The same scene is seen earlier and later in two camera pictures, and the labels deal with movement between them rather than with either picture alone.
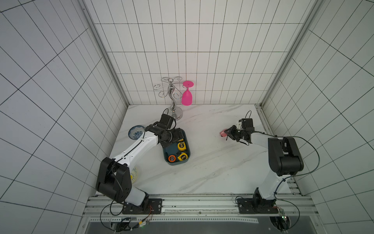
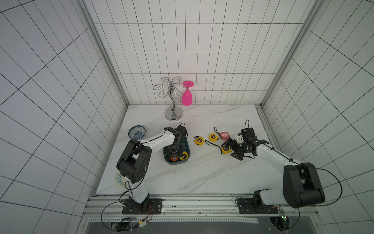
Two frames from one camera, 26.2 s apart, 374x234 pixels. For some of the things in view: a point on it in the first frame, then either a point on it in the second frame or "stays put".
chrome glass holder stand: [173, 88] stays put
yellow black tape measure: [183, 157] stays put
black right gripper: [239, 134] -> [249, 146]
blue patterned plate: [136, 132] stays put
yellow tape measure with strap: [181, 146] -> [223, 150]
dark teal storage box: [178, 152] stays put
